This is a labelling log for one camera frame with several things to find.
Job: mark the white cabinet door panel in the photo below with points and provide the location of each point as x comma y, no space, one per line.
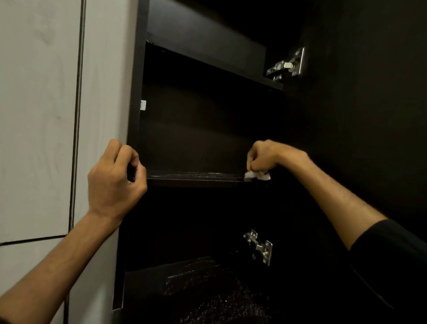
26,263
36,116

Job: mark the person's left thumb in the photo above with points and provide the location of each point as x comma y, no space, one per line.
140,178

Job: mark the silver cabinet hinge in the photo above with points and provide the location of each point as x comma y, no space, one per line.
259,247
289,65

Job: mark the black sleeve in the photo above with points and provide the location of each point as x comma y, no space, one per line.
393,273

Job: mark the dark wooden shelf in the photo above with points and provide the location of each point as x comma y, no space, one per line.
200,290
213,58
196,178

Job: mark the dark cabinet door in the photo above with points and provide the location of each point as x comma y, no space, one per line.
360,100

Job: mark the white cleaning cloth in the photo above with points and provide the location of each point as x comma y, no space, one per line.
258,176

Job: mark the person's right hand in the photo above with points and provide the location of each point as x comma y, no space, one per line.
272,155

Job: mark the person's right fingers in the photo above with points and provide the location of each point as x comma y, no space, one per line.
257,164

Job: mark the person's right forearm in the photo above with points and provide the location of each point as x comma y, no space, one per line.
337,203

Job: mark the person's left hand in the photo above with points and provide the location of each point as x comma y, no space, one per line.
108,187

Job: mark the small white door bumper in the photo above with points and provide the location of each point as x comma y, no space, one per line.
143,105

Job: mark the dark wooden cabinet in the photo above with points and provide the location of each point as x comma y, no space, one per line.
200,133

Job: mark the tall white cabinet panel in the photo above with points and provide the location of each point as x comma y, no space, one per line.
103,83

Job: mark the person's left forearm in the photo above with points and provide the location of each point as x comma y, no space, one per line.
50,277

